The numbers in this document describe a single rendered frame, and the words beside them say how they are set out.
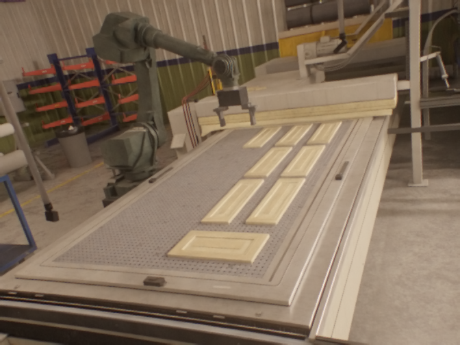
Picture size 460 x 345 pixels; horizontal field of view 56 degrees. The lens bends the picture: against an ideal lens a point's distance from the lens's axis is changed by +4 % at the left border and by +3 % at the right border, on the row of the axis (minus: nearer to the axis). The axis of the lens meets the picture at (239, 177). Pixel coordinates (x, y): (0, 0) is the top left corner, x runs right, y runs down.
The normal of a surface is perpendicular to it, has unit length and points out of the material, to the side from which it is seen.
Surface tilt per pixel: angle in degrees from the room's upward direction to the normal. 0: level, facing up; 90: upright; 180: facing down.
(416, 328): 0
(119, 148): 90
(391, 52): 90
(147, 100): 80
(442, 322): 0
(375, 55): 90
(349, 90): 90
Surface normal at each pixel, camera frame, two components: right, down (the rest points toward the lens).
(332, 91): -0.38, 0.38
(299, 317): -0.18, -0.92
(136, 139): 0.86, 0.02
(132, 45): 0.86, 0.39
